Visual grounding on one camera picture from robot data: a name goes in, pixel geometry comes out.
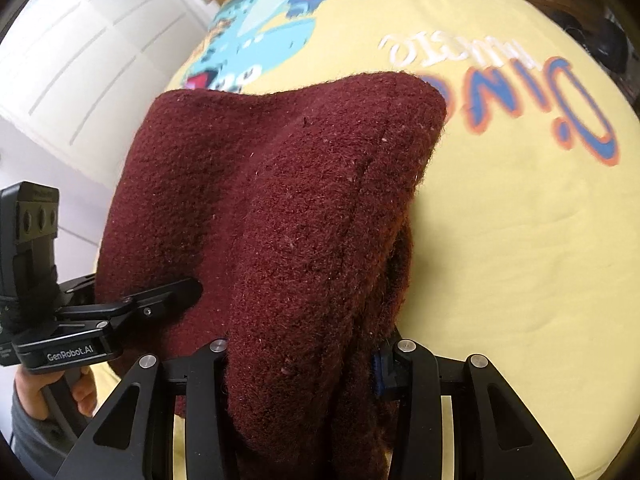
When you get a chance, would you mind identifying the maroon knit sweater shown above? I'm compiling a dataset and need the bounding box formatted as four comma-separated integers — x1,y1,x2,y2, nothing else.
94,71,447,480

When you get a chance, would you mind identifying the dark bag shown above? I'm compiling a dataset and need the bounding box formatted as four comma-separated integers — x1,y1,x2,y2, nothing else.
550,7,633,68

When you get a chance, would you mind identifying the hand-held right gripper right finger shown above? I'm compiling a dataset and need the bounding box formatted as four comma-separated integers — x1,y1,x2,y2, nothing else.
371,327,575,480

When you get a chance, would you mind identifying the white wardrobe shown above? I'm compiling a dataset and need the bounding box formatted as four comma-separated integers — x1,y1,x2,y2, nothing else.
0,0,223,188

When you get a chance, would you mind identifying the person's left hand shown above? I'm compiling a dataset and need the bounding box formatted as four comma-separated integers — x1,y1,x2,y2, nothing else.
14,364,97,420

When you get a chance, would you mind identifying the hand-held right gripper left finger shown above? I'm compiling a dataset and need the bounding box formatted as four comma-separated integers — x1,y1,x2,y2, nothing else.
54,339,232,480

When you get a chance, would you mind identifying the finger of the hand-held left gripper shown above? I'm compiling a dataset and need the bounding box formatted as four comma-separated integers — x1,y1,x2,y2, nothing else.
54,277,204,335
58,272,102,307

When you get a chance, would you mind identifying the yellow printed blanket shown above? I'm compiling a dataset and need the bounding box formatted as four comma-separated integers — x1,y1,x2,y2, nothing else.
95,0,640,480

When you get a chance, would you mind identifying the person's left forearm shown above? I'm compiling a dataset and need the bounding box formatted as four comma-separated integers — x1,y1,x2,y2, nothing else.
9,389,92,478

